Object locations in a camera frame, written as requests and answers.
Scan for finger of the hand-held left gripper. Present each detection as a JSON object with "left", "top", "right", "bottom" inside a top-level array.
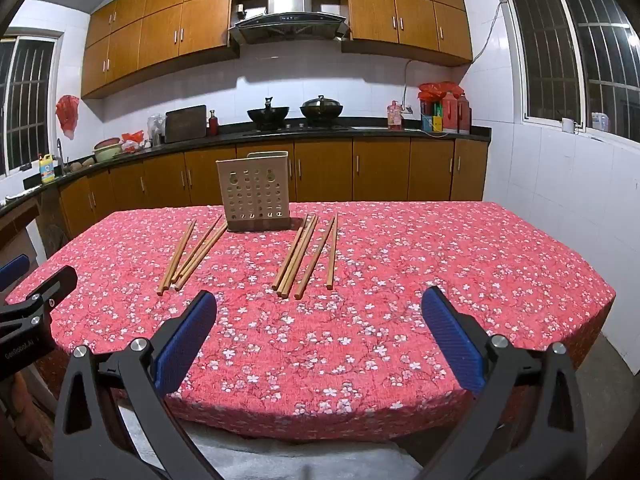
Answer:
[
  {"left": 0, "top": 254, "right": 31, "bottom": 292},
  {"left": 0, "top": 265, "right": 78, "bottom": 333}
]

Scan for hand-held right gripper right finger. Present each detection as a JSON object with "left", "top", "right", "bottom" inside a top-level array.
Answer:
[{"left": 415, "top": 286, "right": 588, "bottom": 480}]

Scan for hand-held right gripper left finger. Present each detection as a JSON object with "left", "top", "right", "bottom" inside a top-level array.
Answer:
[{"left": 52, "top": 290, "right": 218, "bottom": 480}]

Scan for wooden chopstick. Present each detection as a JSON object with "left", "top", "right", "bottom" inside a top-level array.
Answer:
[
  {"left": 282, "top": 215, "right": 319, "bottom": 298},
  {"left": 326, "top": 213, "right": 339, "bottom": 291},
  {"left": 174, "top": 221, "right": 229, "bottom": 292},
  {"left": 156, "top": 219, "right": 197, "bottom": 296},
  {"left": 294, "top": 215, "right": 336, "bottom": 301},
  {"left": 170, "top": 214, "right": 224, "bottom": 285},
  {"left": 271, "top": 214, "right": 307, "bottom": 291},
  {"left": 277, "top": 215, "right": 313, "bottom": 296}
]

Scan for beige perforated utensil holder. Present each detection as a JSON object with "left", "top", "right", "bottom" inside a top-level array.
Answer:
[{"left": 216, "top": 151, "right": 292, "bottom": 232}]

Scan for red floral tablecloth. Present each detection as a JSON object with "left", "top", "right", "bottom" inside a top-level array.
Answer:
[{"left": 5, "top": 201, "right": 617, "bottom": 443}]

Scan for green basin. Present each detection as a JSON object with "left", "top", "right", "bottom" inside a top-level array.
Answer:
[{"left": 93, "top": 137, "right": 124, "bottom": 163}]

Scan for white cloth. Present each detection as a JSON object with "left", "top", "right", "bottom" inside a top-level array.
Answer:
[{"left": 117, "top": 405, "right": 426, "bottom": 480}]

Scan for small barred window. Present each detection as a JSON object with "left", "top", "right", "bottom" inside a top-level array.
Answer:
[{"left": 0, "top": 35, "right": 59, "bottom": 177}]

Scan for hanging red plastic bag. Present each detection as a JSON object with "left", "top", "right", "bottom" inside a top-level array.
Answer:
[{"left": 55, "top": 94, "right": 81, "bottom": 141}]

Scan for wooden base cabinets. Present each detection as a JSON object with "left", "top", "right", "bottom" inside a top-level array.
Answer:
[{"left": 57, "top": 137, "right": 490, "bottom": 241}]

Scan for clear glass jar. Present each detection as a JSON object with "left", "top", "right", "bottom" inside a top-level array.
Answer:
[{"left": 147, "top": 113, "right": 168, "bottom": 147}]

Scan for dark wooden cutting board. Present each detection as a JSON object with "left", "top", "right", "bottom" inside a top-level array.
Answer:
[{"left": 164, "top": 105, "right": 208, "bottom": 144}]

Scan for black kitchen countertop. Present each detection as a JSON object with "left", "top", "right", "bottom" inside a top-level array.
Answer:
[{"left": 0, "top": 124, "right": 492, "bottom": 211}]

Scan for red oil bottles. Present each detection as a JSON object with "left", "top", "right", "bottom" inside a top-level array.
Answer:
[{"left": 442, "top": 91, "right": 471, "bottom": 135}]

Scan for gas stove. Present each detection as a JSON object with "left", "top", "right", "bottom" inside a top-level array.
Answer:
[{"left": 242, "top": 120, "right": 353, "bottom": 137}]

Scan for red bag over bottles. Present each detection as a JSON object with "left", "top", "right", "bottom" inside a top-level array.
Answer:
[{"left": 417, "top": 81, "right": 459, "bottom": 104}]

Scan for black wok with lid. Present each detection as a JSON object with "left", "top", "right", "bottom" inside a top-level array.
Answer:
[{"left": 299, "top": 94, "right": 345, "bottom": 124}]

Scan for large barred window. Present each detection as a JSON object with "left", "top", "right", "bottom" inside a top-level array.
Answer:
[{"left": 494, "top": 0, "right": 640, "bottom": 144}]

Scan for steel range hood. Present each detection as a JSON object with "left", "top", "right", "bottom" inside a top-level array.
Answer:
[{"left": 228, "top": 0, "right": 351, "bottom": 45}]

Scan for black wok with handle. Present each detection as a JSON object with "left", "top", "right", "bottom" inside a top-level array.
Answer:
[{"left": 246, "top": 97, "right": 291, "bottom": 129}]

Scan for wooden wall cabinets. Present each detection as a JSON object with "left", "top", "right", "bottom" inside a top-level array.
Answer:
[{"left": 80, "top": 0, "right": 474, "bottom": 100}]

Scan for white wall cable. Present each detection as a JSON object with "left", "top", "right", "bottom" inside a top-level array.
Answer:
[{"left": 403, "top": 0, "right": 507, "bottom": 111}]

